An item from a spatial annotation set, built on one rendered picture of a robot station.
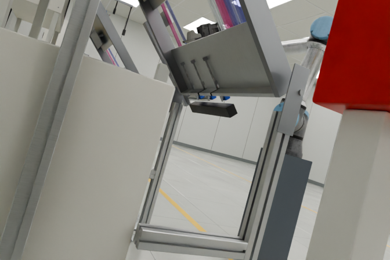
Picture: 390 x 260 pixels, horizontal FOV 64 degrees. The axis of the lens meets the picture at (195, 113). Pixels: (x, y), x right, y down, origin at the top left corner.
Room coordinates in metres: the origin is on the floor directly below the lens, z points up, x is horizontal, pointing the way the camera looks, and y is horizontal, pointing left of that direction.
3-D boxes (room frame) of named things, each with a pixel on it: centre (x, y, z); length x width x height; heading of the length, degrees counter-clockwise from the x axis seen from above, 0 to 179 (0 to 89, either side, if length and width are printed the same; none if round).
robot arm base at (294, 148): (1.54, -0.49, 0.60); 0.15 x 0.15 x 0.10
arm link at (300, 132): (1.54, -0.48, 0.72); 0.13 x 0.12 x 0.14; 148
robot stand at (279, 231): (1.54, -0.49, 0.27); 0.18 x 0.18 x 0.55; 23
